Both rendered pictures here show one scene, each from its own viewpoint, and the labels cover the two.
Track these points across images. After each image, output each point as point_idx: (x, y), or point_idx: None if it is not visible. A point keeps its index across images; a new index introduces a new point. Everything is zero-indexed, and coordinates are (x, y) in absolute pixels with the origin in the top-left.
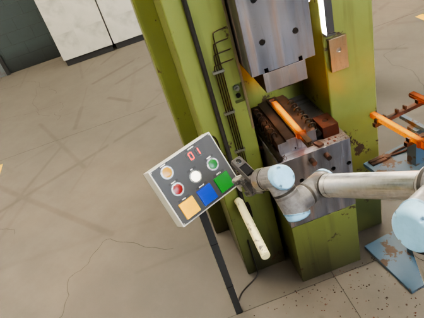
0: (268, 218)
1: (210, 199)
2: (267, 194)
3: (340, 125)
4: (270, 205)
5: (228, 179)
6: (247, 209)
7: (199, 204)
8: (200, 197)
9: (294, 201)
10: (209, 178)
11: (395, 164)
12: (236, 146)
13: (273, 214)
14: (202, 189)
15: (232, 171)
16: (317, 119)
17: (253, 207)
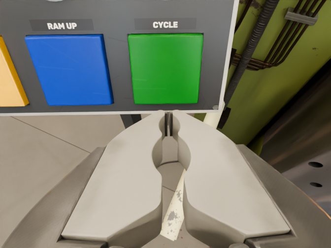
0: (239, 139)
1: (75, 97)
2: (265, 120)
3: None
4: (255, 132)
5: (184, 74)
6: (221, 118)
7: (26, 86)
8: (36, 69)
9: None
10: (111, 19)
11: None
12: (303, 1)
13: (248, 140)
14: (55, 44)
15: (224, 58)
16: None
17: (231, 118)
